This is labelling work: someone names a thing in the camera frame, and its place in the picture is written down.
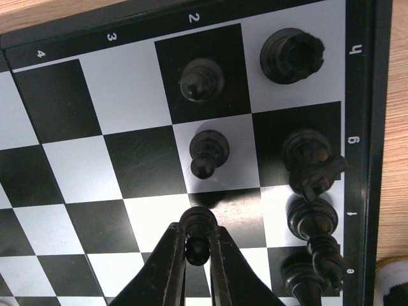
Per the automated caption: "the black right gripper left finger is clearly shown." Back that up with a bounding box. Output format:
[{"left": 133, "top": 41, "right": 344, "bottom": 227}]
[{"left": 110, "top": 222, "right": 186, "bottom": 306}]

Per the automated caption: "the black white chess board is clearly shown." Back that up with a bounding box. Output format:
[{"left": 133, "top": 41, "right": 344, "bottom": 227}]
[{"left": 1, "top": 1, "right": 393, "bottom": 305}]

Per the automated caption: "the black pawn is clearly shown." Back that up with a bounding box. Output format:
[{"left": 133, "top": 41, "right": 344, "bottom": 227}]
[
  {"left": 179, "top": 58, "right": 225, "bottom": 104},
  {"left": 179, "top": 207, "right": 218, "bottom": 266},
  {"left": 189, "top": 129, "right": 230, "bottom": 180}
]

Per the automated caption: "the black queen piece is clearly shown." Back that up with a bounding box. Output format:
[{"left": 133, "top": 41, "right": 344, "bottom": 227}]
[{"left": 280, "top": 252, "right": 328, "bottom": 306}]

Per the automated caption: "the gold metal tin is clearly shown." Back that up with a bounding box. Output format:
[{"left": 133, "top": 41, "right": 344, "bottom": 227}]
[{"left": 374, "top": 256, "right": 408, "bottom": 306}]

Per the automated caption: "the black knight piece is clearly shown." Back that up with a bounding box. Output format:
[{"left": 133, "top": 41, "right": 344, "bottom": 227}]
[{"left": 281, "top": 128, "right": 348, "bottom": 202}]

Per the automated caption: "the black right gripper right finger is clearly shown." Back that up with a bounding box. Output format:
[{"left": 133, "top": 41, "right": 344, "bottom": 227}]
[{"left": 209, "top": 226, "right": 283, "bottom": 306}]

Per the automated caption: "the black rook corner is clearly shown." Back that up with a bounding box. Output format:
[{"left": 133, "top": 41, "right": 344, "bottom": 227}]
[{"left": 259, "top": 27, "right": 325, "bottom": 85}]

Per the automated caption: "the black bishop piece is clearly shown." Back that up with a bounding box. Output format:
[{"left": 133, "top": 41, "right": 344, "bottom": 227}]
[{"left": 286, "top": 197, "right": 346, "bottom": 291}]

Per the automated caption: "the black pawn on board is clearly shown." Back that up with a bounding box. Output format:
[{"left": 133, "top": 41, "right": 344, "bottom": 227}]
[{"left": 179, "top": 58, "right": 225, "bottom": 104}]

